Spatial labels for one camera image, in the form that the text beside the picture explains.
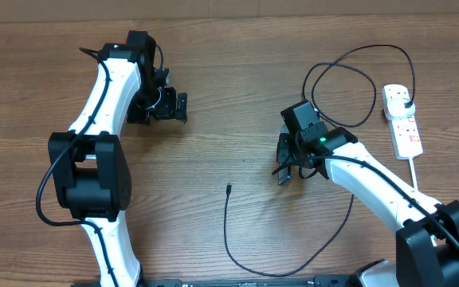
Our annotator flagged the white charger adapter plug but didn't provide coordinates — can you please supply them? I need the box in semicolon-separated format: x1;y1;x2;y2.
384;97;416;120

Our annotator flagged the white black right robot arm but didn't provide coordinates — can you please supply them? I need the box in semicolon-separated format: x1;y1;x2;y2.
274;100;459;287

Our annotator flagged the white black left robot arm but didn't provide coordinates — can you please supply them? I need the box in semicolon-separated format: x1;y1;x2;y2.
35;30;187;286

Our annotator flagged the Galaxy S24 smartphone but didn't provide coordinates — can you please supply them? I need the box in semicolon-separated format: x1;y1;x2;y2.
277;167;291;186

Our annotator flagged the white power strip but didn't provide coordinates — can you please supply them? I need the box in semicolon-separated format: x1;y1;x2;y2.
382;84;423;159

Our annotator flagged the black USB charging cable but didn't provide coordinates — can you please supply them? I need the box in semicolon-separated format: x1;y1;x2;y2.
223;44;417;278

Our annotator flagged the white power strip cord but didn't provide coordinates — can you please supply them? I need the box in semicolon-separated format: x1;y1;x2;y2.
407;157;420;191

